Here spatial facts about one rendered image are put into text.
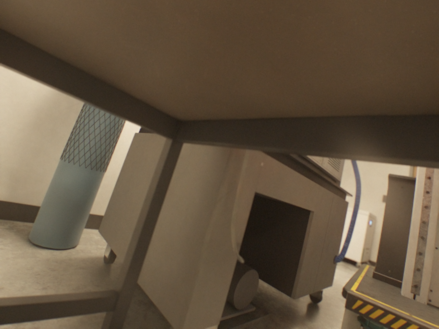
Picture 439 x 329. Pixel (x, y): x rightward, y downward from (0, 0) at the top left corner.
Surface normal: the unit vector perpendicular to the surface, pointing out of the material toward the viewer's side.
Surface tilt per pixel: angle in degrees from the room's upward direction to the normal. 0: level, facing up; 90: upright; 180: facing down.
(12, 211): 90
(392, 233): 90
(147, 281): 90
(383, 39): 180
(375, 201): 90
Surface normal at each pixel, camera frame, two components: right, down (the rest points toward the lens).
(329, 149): -0.66, -0.34
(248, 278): 0.69, 0.06
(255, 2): -0.29, 0.94
